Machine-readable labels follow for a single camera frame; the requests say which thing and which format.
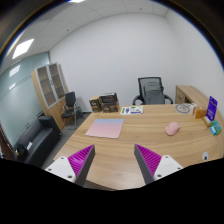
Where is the pink computer mouse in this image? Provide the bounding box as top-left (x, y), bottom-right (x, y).
top-left (165, 122), bottom-right (180, 136)

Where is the white green leaflet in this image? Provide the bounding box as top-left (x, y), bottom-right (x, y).
top-left (120, 106), bottom-right (143, 115)

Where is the white round desk grommet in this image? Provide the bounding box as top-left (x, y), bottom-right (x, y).
top-left (202, 152), bottom-right (209, 161)

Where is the wooden side cabinet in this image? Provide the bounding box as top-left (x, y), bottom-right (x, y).
top-left (175, 85), bottom-right (209, 107)

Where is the pink blue mouse pad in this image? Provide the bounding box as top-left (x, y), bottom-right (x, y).
top-left (85, 119), bottom-right (124, 139)

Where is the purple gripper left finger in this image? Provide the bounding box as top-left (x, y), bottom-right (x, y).
top-left (46, 145), bottom-right (95, 186)

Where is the green teal small box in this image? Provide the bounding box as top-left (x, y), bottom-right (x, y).
top-left (210, 120), bottom-right (222, 135)

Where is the black visitor chair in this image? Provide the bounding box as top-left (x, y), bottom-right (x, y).
top-left (61, 91), bottom-right (83, 123)

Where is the ceiling light panel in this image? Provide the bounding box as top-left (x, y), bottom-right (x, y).
top-left (13, 39), bottom-right (33, 59)

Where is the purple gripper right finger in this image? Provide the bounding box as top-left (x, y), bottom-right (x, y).
top-left (134, 144), bottom-right (182, 184)

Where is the black cardboard box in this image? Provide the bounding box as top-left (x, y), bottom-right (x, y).
top-left (100, 92), bottom-right (119, 112)

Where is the brown cardboard box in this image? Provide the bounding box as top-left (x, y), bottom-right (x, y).
top-left (89, 96), bottom-right (102, 112)

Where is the purple standing sign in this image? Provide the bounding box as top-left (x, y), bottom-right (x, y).
top-left (206, 97), bottom-right (218, 121)

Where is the wooden glass-door cabinet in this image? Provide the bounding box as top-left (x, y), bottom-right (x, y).
top-left (31, 63), bottom-right (66, 130)

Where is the black leather sofa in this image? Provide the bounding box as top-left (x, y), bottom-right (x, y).
top-left (14, 116), bottom-right (62, 167)

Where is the grey mesh office chair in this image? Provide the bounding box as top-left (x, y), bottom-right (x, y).
top-left (132, 77), bottom-right (173, 105)

